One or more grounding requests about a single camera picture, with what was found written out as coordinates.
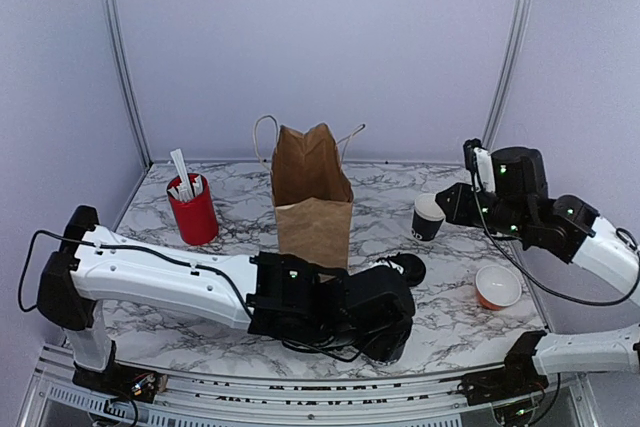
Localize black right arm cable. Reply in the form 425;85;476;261
469;171;640;307

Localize aluminium frame post left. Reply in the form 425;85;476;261
103;0;153;170

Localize brown cardboard box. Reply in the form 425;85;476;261
252;115;365;282

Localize black plastic cup lid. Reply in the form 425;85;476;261
370;253;426;287

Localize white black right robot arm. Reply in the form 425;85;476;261
435;183;639;405

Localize black paper coffee cup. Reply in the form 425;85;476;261
411;193;445;242

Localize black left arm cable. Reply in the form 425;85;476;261
18;229;361;363

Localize aluminium frame post right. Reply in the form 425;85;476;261
481;0;532;149

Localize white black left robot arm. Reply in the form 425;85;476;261
36;206;415;403

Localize orange white bowl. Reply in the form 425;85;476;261
474;265;522;311

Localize red cylindrical container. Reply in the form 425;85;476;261
168;173;219;246

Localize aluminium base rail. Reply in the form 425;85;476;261
17;345;603;426

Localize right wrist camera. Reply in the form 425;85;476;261
463;139;548;200

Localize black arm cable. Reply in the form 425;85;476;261
469;171;640;307
18;229;361;363

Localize aluminium frame post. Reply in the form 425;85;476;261
103;0;153;170
481;0;532;149

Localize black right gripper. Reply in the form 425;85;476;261
436;182;530;241

